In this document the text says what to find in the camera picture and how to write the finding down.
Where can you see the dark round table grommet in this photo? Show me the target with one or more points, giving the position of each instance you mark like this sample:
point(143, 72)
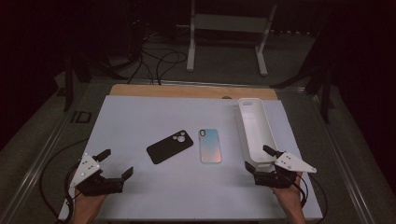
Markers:
point(226, 97)

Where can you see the white plastic bin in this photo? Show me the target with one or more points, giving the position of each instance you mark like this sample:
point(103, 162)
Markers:
point(255, 130)

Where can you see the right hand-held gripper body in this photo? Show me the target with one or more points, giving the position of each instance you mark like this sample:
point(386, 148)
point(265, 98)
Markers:
point(277, 179)

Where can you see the iridescent phone case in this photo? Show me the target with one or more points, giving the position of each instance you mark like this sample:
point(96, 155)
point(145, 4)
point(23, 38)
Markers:
point(210, 146)

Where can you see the white table mat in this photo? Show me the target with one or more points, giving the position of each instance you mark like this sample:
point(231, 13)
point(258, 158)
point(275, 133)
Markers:
point(186, 186)

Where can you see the white metal stand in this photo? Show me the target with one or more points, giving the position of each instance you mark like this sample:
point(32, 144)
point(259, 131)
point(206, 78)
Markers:
point(230, 23)

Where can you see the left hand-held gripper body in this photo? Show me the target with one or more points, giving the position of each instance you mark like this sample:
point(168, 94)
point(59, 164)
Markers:
point(93, 183)

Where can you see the black phone case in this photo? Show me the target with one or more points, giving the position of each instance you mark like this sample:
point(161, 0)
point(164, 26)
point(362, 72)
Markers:
point(168, 147)

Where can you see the black tripod stand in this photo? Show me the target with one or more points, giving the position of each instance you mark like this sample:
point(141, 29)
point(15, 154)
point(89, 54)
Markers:
point(68, 93)
point(325, 102)

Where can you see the person's right hand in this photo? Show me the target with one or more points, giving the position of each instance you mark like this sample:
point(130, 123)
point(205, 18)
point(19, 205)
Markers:
point(292, 202)

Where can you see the person's left hand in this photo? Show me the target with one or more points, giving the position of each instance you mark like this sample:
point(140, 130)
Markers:
point(88, 208)

